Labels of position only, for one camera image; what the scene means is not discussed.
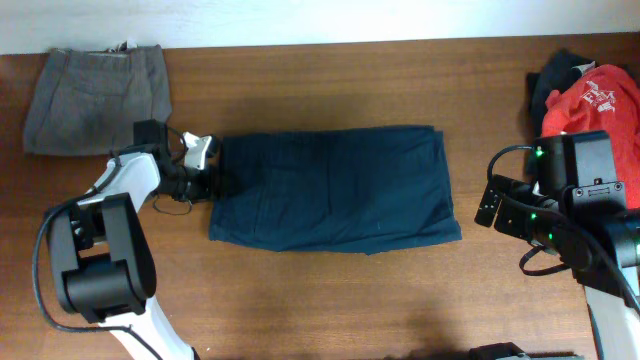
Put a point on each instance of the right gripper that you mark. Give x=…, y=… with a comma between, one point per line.
x=505, y=219

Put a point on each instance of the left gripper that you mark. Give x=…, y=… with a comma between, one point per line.
x=208, y=188

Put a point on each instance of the navy blue shorts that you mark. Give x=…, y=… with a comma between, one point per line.
x=367, y=190

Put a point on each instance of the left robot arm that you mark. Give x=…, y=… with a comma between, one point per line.
x=102, y=267

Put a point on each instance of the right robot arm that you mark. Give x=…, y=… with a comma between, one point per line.
x=581, y=225

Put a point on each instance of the folded grey shorts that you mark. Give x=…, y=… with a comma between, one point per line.
x=86, y=103

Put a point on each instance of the red printed t-shirt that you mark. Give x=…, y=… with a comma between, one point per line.
x=605, y=98

